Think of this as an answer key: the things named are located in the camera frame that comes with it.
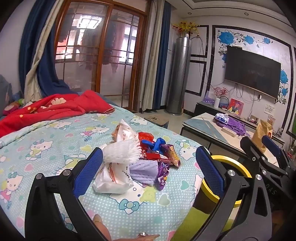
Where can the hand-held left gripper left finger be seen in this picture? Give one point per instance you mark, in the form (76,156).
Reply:
(89,171)

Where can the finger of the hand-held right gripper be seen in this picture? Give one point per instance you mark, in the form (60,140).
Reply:
(248,144)
(271,144)

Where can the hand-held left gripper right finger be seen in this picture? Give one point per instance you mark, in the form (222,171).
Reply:
(210,171)

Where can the black bin with yellow rim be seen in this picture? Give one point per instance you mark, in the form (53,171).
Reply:
(231,160)

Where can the white printed plastic bag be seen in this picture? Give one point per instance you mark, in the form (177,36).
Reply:
(111,180)

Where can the white foam fruit net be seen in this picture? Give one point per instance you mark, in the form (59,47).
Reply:
(120,150)

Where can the purple orange snack wrapper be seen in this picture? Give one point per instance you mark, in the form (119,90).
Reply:
(172,155)

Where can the purple foil wrapper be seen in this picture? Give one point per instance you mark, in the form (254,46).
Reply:
(161,176)

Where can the white orange paper wrapper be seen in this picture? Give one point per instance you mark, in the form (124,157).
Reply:
(124,132)

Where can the purple foam sheet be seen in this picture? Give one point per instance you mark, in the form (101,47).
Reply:
(143,171)

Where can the blue plastic bag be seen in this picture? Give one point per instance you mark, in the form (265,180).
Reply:
(159,142)

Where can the red snack wrapper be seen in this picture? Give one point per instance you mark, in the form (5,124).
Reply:
(152,156)

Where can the red plastic bag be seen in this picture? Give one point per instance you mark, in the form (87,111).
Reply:
(145,139)

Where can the person's left hand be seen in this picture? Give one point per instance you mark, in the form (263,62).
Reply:
(103,229)

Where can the brown paper bag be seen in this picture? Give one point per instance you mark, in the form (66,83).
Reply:
(260,134)

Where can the potted plant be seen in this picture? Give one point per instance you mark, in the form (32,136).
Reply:
(291,148)

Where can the purple bag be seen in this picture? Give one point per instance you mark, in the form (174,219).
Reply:
(235,126)

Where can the white power strip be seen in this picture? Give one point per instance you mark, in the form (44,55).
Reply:
(229,131)

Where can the white paper note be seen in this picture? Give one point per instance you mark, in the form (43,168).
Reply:
(270,108)

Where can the blue white tissue pack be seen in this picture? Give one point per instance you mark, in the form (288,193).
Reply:
(220,117)

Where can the colourful picture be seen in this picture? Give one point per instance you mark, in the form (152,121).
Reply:
(235,106)

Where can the marble top coffee table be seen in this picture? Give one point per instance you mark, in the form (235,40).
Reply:
(203,127)

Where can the round blue ornament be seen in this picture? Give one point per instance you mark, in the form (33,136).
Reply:
(224,104)

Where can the white vase with pink flowers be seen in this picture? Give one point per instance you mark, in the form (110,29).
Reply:
(217,103)

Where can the black television cabinet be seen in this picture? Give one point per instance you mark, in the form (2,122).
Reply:
(203,109)

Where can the purple card box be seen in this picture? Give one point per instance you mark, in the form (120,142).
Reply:
(208,99)

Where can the red floral blanket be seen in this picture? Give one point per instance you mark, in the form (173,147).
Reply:
(57,109)

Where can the low square stool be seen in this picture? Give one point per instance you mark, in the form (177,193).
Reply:
(157,119)

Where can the grey tower air conditioner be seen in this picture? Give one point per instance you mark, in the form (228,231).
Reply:
(179,74)

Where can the plush toy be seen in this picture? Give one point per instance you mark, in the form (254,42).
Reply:
(10,107)

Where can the beige curtain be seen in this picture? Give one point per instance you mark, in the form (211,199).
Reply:
(34,76)
(152,69)

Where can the grey sofa cushion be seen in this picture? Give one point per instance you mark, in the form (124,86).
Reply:
(4,92)

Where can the blue curtain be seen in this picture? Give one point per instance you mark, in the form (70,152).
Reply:
(46,58)
(164,46)

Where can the wooden glass sliding door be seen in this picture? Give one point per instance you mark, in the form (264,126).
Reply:
(97,46)

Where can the yellow red artificial flowers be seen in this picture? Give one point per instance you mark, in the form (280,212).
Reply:
(185,26)

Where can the black wall television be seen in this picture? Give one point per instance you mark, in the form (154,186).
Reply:
(252,69)

